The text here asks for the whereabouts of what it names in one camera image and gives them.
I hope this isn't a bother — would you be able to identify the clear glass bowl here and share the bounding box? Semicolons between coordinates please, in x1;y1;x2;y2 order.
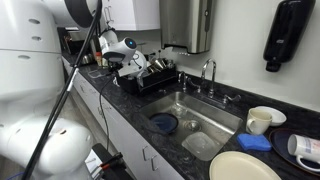
171;102;189;118

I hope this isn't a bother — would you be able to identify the small dark blue plate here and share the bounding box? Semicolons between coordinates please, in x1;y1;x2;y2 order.
149;112;179;135

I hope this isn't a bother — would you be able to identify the stainless steel cup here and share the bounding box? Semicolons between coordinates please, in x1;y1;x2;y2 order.
153;57;168;70

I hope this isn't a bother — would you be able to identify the chrome sink faucet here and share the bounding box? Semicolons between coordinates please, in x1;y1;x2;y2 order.
186;58;242;109

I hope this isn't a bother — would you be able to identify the cream round plate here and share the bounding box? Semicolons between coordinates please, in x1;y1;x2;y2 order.
209;150;283;180

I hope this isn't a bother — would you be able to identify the silver cabinet handle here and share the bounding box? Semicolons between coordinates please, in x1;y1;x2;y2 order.
142;145;151;162
150;154;160;172

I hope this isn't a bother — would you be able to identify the thin black hanging cable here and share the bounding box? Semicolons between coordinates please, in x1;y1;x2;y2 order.
98;73;116;151

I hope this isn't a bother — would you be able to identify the white shallow bowl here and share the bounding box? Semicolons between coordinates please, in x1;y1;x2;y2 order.
254;105;288;127

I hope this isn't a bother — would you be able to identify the white printed mug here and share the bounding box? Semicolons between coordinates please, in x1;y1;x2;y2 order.
287;133;320;173

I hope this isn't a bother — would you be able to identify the black dish rack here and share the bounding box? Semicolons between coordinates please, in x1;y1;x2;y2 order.
114;64;178;96

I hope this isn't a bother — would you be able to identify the stainless steel sink basin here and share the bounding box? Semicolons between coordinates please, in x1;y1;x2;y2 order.
139;91;244;163

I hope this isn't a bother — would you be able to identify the black tripod pole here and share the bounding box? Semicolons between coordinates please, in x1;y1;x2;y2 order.
21;0;103;180

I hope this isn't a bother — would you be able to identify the metal kettle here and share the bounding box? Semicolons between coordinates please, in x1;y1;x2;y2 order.
79;53;94;66

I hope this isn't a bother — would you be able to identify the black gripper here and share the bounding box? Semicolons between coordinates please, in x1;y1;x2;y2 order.
109;60;125;79

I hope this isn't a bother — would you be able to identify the red capped bottle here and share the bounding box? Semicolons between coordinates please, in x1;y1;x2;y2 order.
95;51;103;67

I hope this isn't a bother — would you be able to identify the stainless paper towel dispenser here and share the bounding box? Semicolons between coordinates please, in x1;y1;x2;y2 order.
159;0;214;55

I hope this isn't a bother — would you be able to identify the large dark blue plate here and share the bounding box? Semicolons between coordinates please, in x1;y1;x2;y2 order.
268;128;320;177

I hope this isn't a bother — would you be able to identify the blue sponge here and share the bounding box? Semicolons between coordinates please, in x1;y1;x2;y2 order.
236;133;273;152

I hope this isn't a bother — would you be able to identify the clear plastic food container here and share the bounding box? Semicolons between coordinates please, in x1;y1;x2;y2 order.
181;131;223;162

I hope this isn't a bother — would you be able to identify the chrome side sprayer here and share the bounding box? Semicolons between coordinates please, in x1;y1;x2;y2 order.
178;70;188;93

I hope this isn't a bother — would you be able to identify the white base cabinet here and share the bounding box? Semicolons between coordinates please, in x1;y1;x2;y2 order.
61;56;184;180

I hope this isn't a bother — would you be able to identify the cream mug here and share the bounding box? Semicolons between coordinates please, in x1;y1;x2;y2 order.
245;108;273;136

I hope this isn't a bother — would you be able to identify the orange black clamp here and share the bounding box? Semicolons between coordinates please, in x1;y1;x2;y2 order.
99;152;124;171

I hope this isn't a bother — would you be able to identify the metal sink drain strainer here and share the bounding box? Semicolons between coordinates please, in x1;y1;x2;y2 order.
183;119;202;133

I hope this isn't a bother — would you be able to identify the black soap dispenser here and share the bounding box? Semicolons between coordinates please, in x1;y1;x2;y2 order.
263;0;316;73

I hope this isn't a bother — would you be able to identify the clear plastic tray blue writing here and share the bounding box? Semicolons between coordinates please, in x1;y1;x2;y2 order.
87;68;113;80

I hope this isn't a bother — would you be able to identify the white wall cabinet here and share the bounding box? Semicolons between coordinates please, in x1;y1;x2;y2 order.
99;0;161;32

